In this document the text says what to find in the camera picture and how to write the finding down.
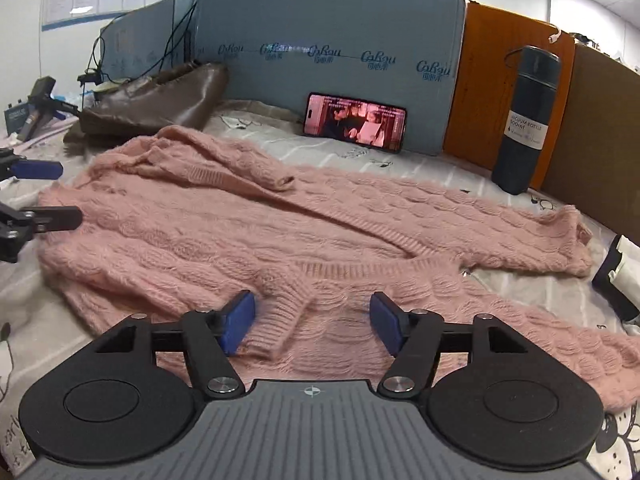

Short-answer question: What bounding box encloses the black handheld scanner device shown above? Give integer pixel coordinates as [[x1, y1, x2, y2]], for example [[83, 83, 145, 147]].
[[17, 76, 80, 142]]

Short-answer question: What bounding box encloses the small blue product box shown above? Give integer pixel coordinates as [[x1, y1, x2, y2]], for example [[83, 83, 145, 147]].
[[3, 101, 34, 134]]

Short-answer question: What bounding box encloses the dark thermos bottle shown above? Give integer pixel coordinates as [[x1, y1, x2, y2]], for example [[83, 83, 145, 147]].
[[491, 46, 561, 195]]

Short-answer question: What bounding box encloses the smartphone with lit screen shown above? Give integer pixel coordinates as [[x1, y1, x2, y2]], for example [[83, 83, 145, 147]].
[[303, 93, 407, 153]]

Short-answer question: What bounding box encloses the orange cardboard box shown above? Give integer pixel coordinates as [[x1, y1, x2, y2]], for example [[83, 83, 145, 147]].
[[442, 1, 576, 190]]

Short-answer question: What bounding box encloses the brown cardboard box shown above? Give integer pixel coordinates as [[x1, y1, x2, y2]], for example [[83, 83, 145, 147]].
[[542, 44, 640, 243]]

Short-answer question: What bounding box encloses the pink knitted cardigan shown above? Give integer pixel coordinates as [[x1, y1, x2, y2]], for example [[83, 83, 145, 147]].
[[39, 126, 639, 412]]

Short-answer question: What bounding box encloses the black white pouch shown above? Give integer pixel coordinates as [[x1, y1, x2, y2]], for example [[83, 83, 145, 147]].
[[591, 234, 640, 325]]

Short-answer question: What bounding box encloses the black cable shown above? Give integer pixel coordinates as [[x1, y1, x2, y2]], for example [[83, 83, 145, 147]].
[[84, 0, 237, 84]]

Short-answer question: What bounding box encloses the large blue cardboard box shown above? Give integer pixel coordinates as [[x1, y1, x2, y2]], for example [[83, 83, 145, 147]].
[[194, 0, 466, 155]]

